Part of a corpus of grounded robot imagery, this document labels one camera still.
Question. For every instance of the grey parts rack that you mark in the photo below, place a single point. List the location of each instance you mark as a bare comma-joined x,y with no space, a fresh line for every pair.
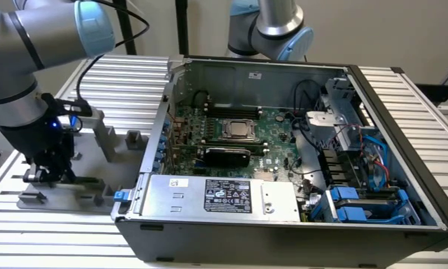
108,157

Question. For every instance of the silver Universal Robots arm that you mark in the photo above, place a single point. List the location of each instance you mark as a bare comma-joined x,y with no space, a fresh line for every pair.
19,50

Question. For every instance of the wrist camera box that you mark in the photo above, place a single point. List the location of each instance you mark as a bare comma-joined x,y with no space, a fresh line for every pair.
72,115

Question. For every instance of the black open PC case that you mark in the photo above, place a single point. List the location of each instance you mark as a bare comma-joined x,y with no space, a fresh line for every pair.
283,241

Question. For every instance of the silver disk bay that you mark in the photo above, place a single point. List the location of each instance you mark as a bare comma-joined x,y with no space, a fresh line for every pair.
336,123

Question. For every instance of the installed RAM stick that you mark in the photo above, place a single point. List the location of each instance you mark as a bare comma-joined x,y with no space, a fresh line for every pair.
231,142

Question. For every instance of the dark RAM stick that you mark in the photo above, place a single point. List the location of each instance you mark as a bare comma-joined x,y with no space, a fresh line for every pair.
83,180

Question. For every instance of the silver power supply unit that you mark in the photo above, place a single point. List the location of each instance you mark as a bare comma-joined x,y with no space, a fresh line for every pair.
216,197

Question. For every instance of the blue drive caddy bracket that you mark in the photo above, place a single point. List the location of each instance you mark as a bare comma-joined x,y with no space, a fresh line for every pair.
362,206

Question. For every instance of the blue case latch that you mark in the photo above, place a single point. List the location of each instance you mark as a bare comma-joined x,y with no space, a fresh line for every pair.
120,196

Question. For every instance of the black stand pole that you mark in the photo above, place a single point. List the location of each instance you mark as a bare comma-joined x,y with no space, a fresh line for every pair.
182,26
127,26

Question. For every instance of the CPU in socket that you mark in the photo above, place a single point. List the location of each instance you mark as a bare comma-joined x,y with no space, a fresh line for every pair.
236,128

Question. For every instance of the black RAM slots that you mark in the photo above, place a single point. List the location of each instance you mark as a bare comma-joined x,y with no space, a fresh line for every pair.
234,111

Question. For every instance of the green motherboard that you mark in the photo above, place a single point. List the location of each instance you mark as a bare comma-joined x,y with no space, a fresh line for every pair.
272,140

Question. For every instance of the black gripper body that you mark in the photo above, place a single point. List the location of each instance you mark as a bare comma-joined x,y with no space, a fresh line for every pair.
33,141

